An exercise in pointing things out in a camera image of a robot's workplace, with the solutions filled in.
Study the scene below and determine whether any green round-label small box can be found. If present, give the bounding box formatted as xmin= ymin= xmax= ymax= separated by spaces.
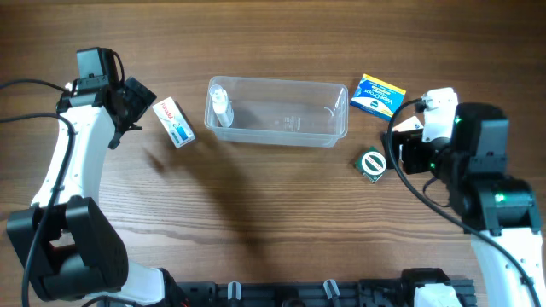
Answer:
xmin=354 ymin=147 xmax=386 ymax=183

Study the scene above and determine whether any blue yellow VapoDrops box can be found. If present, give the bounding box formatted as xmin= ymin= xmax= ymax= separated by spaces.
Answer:
xmin=350 ymin=74 xmax=406 ymax=121

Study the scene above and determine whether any white orange medicine box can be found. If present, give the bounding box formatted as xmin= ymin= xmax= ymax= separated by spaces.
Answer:
xmin=392 ymin=116 xmax=423 ymax=132

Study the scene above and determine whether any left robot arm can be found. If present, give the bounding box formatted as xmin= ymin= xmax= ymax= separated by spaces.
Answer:
xmin=7 ymin=47 xmax=184 ymax=306

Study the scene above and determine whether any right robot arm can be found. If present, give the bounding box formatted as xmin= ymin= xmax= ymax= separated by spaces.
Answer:
xmin=383 ymin=102 xmax=545 ymax=306

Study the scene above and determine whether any clear plastic container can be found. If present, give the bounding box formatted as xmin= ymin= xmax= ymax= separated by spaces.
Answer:
xmin=204 ymin=76 xmax=349 ymax=148

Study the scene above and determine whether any white Panadol box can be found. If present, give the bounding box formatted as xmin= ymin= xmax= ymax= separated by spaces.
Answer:
xmin=153 ymin=97 xmax=195 ymax=148

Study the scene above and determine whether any right black cable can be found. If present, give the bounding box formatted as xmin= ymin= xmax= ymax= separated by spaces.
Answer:
xmin=386 ymin=97 xmax=543 ymax=307

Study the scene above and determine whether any black cable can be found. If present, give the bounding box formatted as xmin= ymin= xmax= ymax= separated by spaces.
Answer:
xmin=0 ymin=78 xmax=78 ymax=307
xmin=386 ymin=97 xmax=543 ymax=307

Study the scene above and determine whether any left black cable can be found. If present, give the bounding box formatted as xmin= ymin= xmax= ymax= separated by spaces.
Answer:
xmin=0 ymin=78 xmax=78 ymax=307

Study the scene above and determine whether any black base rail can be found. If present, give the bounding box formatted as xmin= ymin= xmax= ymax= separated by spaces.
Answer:
xmin=170 ymin=279 xmax=477 ymax=307

